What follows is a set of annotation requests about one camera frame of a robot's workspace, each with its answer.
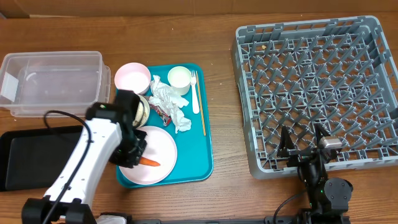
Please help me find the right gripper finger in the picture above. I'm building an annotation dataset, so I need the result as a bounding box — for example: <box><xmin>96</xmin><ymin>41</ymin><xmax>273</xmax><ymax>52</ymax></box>
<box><xmin>314</xmin><ymin>123</ymin><xmax>326</xmax><ymax>149</ymax></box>
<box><xmin>277</xmin><ymin>126</ymin><xmax>295</xmax><ymax>157</ymax></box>

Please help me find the orange carrot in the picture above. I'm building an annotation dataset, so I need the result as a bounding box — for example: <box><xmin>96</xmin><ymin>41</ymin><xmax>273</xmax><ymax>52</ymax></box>
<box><xmin>139</xmin><ymin>157</ymin><xmax>160</xmax><ymax>167</ymax></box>

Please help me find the white bowl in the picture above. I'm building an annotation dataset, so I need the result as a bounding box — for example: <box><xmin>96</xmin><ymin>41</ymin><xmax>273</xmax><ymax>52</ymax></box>
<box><xmin>132</xmin><ymin>95</ymin><xmax>150</xmax><ymax>128</ymax></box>

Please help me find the red snack wrapper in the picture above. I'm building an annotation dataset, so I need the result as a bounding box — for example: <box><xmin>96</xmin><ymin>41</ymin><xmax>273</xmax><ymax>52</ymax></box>
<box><xmin>149</xmin><ymin>103</ymin><xmax>172</xmax><ymax>126</ymax></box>

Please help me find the white napkin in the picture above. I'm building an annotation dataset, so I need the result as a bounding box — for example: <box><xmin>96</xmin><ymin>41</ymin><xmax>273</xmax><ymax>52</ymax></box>
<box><xmin>149</xmin><ymin>75</ymin><xmax>192</xmax><ymax>134</ymax></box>

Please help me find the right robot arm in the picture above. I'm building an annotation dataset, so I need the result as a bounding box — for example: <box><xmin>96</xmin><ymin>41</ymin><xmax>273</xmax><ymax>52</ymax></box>
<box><xmin>272</xmin><ymin>124</ymin><xmax>353</xmax><ymax>224</ymax></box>

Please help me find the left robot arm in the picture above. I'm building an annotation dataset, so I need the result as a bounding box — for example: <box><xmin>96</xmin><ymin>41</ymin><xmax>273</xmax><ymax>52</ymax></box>
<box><xmin>21</xmin><ymin>90</ymin><xmax>147</xmax><ymax>223</ymax></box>

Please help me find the grey dishwasher rack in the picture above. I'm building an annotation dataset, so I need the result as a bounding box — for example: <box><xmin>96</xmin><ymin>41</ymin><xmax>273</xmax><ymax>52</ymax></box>
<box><xmin>231</xmin><ymin>16</ymin><xmax>397</xmax><ymax>179</ymax></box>

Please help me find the large pink plate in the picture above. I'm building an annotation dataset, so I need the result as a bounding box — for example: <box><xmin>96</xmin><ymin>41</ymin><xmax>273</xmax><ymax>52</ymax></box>
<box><xmin>119</xmin><ymin>126</ymin><xmax>177</xmax><ymax>185</ymax></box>

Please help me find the teal plastic tray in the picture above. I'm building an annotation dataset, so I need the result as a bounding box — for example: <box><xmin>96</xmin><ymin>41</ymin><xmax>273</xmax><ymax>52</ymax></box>
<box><xmin>116</xmin><ymin>63</ymin><xmax>214</xmax><ymax>189</ymax></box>

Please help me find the pink bowl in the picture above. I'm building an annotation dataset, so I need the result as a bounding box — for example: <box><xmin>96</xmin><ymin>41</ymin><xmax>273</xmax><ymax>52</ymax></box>
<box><xmin>114</xmin><ymin>62</ymin><xmax>152</xmax><ymax>95</ymax></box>

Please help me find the white plastic fork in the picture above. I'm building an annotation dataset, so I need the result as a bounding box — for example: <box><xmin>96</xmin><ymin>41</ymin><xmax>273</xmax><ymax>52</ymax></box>
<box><xmin>191</xmin><ymin>70</ymin><xmax>200</xmax><ymax>114</ymax></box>

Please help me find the white paper cup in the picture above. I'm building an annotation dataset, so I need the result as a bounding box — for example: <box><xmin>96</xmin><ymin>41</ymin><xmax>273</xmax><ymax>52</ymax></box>
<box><xmin>167</xmin><ymin>66</ymin><xmax>191</xmax><ymax>96</ymax></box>

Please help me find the black plastic tray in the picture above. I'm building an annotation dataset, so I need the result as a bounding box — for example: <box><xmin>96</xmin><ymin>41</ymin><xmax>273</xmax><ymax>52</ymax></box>
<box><xmin>1</xmin><ymin>126</ymin><xmax>82</xmax><ymax>192</ymax></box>

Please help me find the wooden chopstick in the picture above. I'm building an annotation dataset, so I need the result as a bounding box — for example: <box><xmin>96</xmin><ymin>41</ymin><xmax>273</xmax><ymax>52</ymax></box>
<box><xmin>195</xmin><ymin>71</ymin><xmax>206</xmax><ymax>136</ymax></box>

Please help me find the clear plastic bin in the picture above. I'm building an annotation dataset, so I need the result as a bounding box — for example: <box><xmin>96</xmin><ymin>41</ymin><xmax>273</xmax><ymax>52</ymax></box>
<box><xmin>1</xmin><ymin>51</ymin><xmax>111</xmax><ymax>117</ymax></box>

